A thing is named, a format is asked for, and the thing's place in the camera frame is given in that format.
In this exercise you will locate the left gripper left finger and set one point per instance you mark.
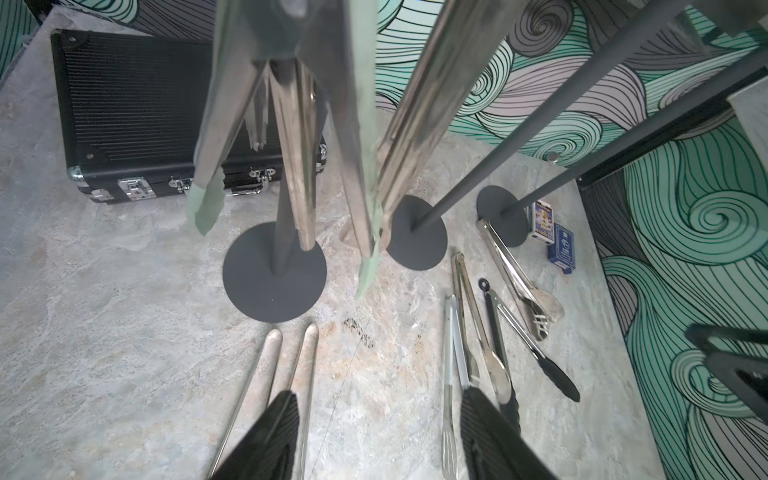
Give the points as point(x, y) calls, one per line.
point(268, 450)

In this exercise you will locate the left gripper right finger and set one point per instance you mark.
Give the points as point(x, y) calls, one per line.
point(492, 449)

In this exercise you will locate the dark slim steel tongs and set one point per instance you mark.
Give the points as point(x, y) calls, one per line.
point(498, 375)

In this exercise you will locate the black locking tongs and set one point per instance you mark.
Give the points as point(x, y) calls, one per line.
point(497, 309)

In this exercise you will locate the steel fork-tip tongs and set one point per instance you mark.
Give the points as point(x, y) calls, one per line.
point(376, 173)

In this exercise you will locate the long steel tweezers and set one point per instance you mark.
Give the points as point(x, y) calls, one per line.
point(303, 385)
point(289, 87)
point(253, 398)

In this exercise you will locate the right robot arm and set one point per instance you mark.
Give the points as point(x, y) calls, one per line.
point(744, 375)

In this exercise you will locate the slim silver tweezer tongs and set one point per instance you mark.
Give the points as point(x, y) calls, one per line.
point(449, 454)

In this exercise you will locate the left grey utensil stand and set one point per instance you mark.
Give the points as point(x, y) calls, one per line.
point(266, 274)

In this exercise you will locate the grey utensil stand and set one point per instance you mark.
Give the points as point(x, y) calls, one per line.
point(266, 274)
point(420, 237)
point(507, 213)

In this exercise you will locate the middle grey utensil stand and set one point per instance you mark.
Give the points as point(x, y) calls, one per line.
point(420, 237)

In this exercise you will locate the right grey utensil stand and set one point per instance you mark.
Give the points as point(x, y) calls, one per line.
point(507, 213)

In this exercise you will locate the blue playing card box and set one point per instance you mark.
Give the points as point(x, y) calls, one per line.
point(562, 251)

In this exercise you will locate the black aluminium case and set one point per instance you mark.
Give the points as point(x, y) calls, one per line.
point(131, 108)

